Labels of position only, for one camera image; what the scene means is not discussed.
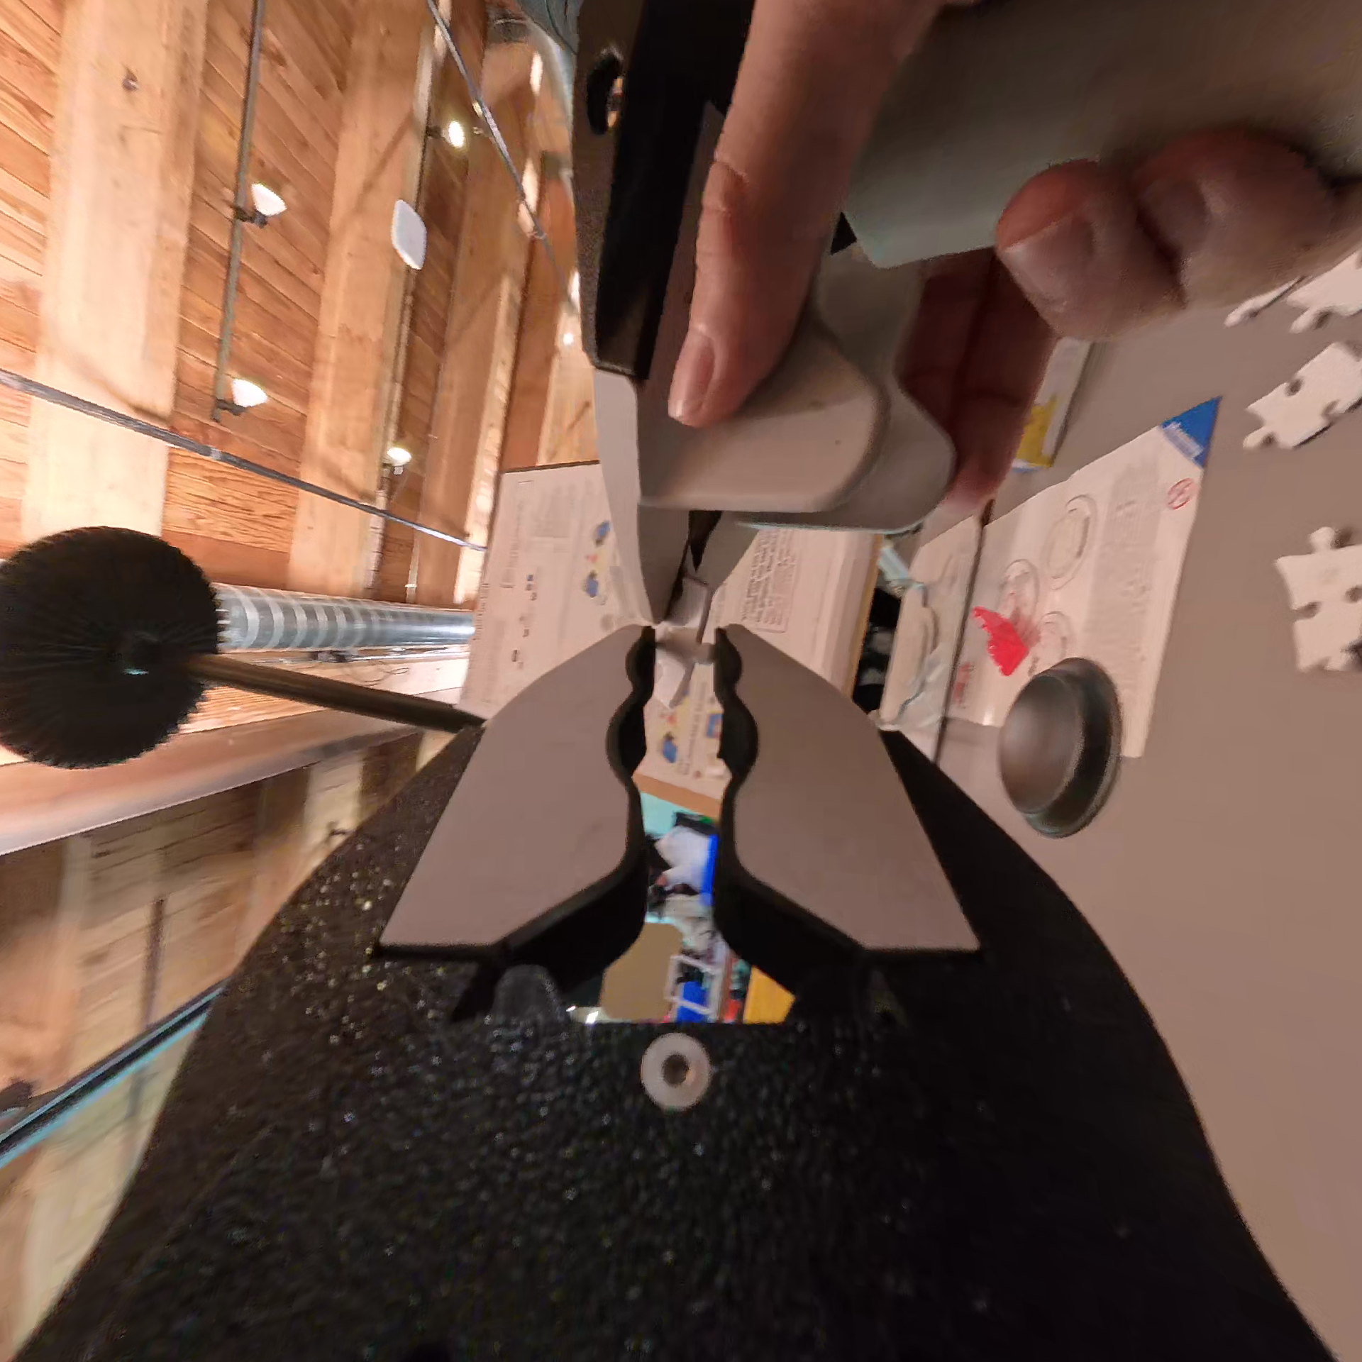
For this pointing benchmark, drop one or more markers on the white puzzle piece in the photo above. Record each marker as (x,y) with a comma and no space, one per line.
(1321,293)
(1309,400)
(679,666)
(1326,602)

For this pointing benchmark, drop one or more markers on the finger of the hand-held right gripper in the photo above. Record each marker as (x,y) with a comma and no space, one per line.
(645,533)
(729,549)

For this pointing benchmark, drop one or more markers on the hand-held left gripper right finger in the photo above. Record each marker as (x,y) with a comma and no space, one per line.
(841,831)

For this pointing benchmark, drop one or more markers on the puzzle instruction leaflet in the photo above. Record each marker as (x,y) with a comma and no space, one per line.
(1139,554)

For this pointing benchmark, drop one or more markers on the ceiling spotlight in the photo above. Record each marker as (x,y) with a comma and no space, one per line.
(455,134)
(398,458)
(246,397)
(265,200)

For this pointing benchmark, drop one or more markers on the white yellow printed card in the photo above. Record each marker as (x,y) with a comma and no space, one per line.
(1048,411)

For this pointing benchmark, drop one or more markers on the clear plastic bag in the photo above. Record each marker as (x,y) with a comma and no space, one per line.
(927,628)

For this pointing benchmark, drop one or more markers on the person's right hand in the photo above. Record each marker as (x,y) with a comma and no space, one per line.
(766,213)

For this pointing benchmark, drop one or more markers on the spiral metal air duct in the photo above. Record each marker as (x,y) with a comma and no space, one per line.
(341,620)

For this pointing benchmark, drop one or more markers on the white ceiling access point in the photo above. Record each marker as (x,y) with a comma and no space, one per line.
(409,234)

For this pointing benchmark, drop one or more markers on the black fuzzy ball on rod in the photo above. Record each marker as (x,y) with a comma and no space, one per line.
(97,650)

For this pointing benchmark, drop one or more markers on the yellow plastic bin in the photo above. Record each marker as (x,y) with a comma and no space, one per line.
(766,1003)

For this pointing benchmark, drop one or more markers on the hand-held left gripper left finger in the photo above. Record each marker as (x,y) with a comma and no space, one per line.
(533,810)

